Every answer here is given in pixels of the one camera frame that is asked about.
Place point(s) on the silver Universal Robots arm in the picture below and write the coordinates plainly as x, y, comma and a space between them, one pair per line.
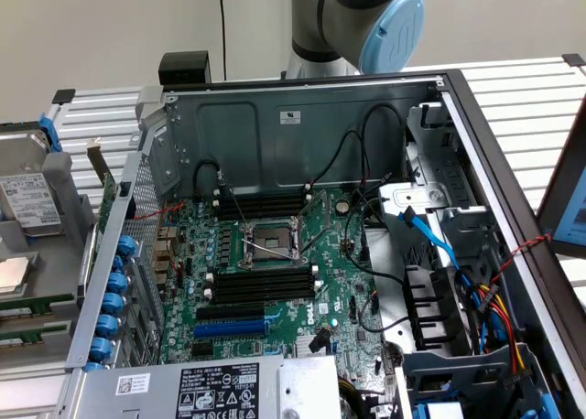
311, 16

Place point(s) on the coin cell battery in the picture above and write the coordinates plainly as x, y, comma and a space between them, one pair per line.
341, 206

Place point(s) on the CPU socket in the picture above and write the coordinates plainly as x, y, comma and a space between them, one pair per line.
268, 247

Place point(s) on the metal locking lever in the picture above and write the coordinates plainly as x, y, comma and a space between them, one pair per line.
239, 206
274, 250

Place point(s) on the open PC case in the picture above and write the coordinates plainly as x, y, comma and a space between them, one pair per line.
274, 140

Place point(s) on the white case label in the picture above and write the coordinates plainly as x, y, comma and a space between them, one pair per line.
289, 117

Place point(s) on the metal disk bay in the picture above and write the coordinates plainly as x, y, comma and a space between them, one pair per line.
412, 195

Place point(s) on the green Dell motherboard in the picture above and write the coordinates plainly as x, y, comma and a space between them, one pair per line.
293, 320

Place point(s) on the long black expansion slot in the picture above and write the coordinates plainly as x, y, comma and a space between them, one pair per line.
231, 312

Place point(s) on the black board connector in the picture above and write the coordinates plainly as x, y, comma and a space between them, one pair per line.
319, 340

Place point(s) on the blue expansion slot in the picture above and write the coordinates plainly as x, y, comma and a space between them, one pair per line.
231, 329

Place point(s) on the silver chipset heat sink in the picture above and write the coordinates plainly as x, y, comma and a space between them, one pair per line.
304, 348

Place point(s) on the black box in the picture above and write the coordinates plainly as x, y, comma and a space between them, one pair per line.
183, 67

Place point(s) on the blue card latch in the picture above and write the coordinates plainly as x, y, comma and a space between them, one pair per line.
94, 367
126, 246
118, 263
101, 348
112, 304
106, 325
118, 284

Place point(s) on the black fan shroud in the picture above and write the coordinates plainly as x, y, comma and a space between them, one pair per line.
432, 304

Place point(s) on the short black expansion slot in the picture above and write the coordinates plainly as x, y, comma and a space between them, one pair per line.
202, 349

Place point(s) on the green graphics card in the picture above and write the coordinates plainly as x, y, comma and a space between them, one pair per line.
106, 195

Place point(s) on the grey plastic drive carrier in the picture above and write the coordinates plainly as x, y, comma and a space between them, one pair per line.
458, 359

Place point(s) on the grey power supply unit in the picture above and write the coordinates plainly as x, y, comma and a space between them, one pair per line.
151, 387

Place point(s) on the grey parts rack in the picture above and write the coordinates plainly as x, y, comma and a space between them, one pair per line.
59, 254

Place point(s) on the black table end cap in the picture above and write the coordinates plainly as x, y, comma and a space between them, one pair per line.
573, 59
63, 96

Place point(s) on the silver hard disk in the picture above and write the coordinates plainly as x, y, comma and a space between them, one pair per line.
27, 199

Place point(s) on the dark laptop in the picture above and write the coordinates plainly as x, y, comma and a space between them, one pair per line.
567, 195

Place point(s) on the silver CPU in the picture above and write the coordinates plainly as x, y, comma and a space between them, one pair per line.
13, 275

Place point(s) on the blue disk bracket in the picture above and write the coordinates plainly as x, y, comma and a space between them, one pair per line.
49, 131

